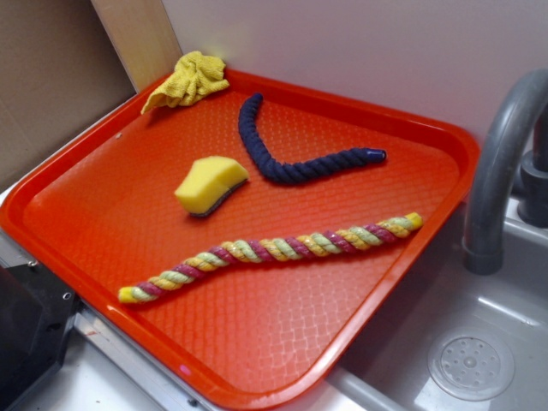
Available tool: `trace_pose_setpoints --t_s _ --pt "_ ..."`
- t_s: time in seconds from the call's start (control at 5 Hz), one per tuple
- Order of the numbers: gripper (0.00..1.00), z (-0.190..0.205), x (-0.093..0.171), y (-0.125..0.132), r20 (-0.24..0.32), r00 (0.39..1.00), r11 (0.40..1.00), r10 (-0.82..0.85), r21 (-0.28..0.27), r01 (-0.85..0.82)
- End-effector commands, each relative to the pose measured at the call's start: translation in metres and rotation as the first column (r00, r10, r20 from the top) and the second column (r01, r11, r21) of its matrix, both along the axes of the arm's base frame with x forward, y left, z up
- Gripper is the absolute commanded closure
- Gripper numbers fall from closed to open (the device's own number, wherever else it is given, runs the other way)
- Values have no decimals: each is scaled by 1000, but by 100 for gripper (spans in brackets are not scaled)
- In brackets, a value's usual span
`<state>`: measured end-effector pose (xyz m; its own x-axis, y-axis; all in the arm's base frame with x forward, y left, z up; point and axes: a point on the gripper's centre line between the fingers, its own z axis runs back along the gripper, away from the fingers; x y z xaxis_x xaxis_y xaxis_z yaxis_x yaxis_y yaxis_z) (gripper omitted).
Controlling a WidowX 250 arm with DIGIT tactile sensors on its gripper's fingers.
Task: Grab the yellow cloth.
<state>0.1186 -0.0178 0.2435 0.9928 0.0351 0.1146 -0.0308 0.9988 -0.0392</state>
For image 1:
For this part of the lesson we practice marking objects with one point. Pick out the yellow cloth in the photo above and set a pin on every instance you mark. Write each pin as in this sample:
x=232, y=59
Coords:
x=195, y=76

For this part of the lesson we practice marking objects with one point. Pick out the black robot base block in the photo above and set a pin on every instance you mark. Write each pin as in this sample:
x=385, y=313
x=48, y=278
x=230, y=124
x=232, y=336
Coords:
x=37, y=316

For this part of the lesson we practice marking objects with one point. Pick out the orange plastic tray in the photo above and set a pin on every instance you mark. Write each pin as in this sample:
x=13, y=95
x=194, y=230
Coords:
x=102, y=214

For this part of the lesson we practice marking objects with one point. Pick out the yellow sponge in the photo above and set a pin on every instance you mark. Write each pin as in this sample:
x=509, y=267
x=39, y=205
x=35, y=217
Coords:
x=209, y=182

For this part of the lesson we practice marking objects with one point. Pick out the grey faucet spout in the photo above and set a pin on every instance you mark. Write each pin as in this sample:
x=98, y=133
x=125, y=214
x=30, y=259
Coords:
x=514, y=155

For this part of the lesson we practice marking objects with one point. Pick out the light wooden board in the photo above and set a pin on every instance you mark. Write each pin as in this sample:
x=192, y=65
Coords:
x=142, y=36

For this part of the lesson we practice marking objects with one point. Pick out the grey toy sink basin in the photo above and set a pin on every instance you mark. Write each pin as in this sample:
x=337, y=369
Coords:
x=386, y=366

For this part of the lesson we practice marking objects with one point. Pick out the sink drain strainer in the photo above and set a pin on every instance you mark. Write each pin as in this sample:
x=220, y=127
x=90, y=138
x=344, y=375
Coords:
x=471, y=364

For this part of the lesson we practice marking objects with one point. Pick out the brown cardboard panel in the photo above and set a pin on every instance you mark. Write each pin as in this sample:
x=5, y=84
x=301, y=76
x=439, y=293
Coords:
x=59, y=75

